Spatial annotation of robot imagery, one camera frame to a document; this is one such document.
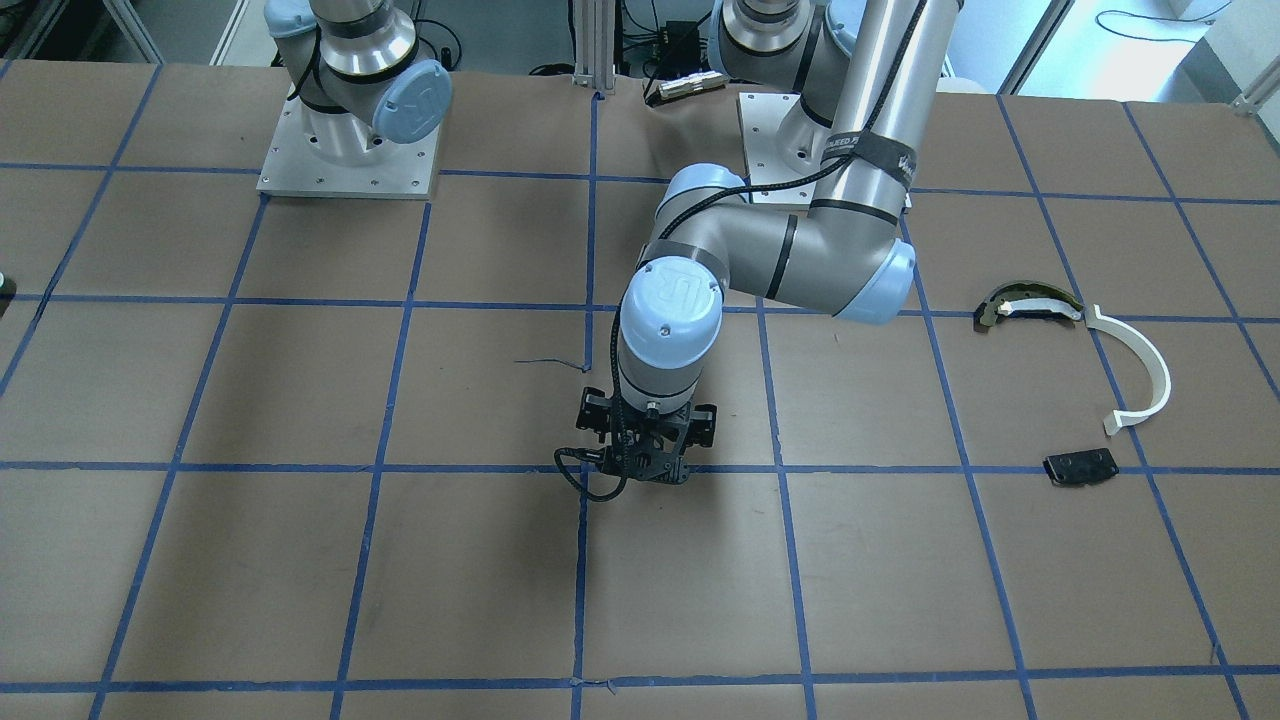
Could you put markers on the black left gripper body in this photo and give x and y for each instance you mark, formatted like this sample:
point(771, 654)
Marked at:
point(593, 414)

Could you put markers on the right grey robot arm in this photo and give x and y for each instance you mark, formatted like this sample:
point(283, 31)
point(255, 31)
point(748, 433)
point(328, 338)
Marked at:
point(361, 74)

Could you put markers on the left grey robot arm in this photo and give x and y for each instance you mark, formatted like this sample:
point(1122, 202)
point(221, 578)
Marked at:
point(817, 227)

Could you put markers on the black flat plastic plate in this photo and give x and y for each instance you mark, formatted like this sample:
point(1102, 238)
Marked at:
point(1080, 468)

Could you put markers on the white curved plastic part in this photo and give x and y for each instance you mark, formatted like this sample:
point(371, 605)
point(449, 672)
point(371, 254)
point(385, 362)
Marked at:
point(1152, 360)

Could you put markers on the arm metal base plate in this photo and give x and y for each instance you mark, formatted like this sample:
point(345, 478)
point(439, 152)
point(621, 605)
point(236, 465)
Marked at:
point(335, 156)
point(780, 141)

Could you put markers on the aluminium frame post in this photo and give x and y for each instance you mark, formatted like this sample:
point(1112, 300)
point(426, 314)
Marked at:
point(594, 35)

